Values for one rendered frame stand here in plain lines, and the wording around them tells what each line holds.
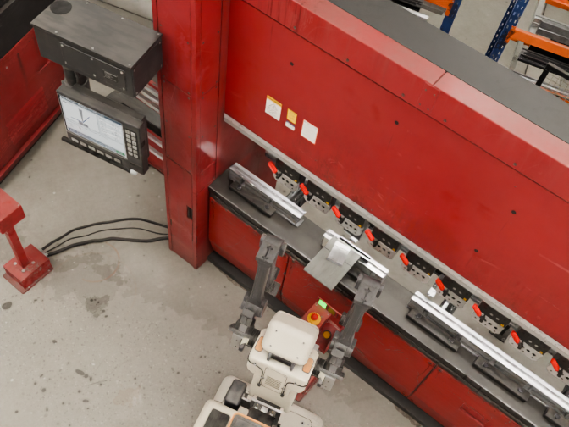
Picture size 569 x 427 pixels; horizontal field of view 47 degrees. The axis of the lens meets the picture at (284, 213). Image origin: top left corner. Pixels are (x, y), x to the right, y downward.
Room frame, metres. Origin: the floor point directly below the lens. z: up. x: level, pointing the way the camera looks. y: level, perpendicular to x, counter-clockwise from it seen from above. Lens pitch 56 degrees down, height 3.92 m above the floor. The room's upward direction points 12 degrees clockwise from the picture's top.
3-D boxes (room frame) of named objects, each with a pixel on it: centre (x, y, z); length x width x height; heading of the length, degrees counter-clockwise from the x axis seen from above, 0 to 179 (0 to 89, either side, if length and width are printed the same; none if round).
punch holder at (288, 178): (2.05, 0.01, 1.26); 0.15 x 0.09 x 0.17; 62
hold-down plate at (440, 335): (1.51, -0.87, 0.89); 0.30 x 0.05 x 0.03; 62
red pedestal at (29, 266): (1.77, 1.55, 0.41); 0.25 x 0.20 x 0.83; 152
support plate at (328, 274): (1.71, -0.29, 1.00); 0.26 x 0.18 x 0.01; 152
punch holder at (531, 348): (1.38, -1.22, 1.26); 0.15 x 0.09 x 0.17; 62
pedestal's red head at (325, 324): (1.47, -0.31, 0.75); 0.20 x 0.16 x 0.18; 59
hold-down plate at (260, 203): (2.08, 0.19, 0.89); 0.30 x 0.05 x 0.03; 62
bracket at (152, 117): (2.22, 0.91, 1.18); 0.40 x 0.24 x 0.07; 62
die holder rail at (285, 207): (2.11, 0.12, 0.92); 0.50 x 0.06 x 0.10; 62
